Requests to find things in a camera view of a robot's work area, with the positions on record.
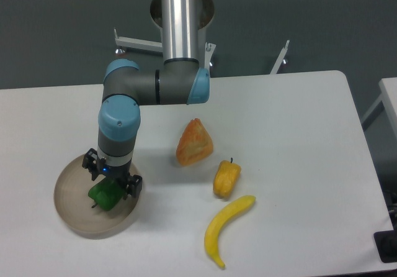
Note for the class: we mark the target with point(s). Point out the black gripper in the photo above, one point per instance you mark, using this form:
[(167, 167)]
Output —
[(117, 168)]

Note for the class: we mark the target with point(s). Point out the green bell pepper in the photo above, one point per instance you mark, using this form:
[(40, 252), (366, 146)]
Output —
[(106, 194)]

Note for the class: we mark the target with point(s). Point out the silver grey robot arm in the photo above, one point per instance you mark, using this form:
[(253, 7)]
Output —
[(126, 89)]

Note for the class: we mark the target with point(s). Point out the beige round plate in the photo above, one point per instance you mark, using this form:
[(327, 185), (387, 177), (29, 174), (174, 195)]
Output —
[(76, 209)]

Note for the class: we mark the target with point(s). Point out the yellow orange bell pepper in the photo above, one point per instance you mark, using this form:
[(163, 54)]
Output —
[(226, 177)]

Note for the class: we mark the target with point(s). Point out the orange triangular pastry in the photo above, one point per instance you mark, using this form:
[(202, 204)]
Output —
[(195, 144)]

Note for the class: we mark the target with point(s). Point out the yellow banana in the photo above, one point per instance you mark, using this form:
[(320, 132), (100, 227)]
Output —
[(226, 215)]

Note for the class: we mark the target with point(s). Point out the black device at table edge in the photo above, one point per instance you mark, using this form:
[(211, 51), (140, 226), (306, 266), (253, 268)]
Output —
[(386, 245)]

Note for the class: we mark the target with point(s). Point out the white side table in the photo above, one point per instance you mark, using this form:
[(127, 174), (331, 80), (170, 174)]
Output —
[(386, 101)]

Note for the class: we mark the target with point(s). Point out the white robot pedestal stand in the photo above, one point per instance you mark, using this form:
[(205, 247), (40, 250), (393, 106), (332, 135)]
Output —
[(205, 12)]

